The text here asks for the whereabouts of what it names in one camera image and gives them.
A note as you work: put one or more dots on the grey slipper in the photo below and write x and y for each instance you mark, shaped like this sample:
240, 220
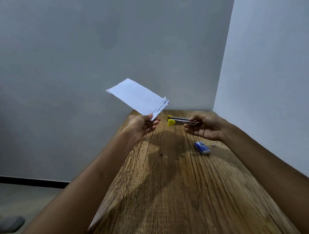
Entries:
10, 223

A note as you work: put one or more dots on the yellow and silver stapler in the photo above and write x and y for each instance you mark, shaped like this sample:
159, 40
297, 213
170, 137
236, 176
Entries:
181, 120

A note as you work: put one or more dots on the person's right hand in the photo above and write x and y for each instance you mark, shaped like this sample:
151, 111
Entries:
209, 129

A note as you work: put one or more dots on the person's left hand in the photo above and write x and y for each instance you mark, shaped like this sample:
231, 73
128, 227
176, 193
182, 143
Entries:
137, 126

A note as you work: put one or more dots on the white printed paper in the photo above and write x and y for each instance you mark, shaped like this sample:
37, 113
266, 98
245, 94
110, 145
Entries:
138, 97

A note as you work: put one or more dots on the person's right forearm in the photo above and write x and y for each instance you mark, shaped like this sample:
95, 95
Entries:
268, 168

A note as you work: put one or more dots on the blue and white staple box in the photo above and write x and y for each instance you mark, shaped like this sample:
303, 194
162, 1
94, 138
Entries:
202, 147

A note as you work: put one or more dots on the person's right thumb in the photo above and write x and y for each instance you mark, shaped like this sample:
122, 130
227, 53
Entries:
196, 117

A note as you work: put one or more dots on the person's left middle finger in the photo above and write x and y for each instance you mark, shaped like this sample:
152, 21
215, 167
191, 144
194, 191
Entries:
152, 124

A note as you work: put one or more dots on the person's left thumb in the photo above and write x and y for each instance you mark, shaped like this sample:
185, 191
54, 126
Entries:
146, 117

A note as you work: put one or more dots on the person's left forearm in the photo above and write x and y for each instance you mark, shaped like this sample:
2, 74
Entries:
79, 188

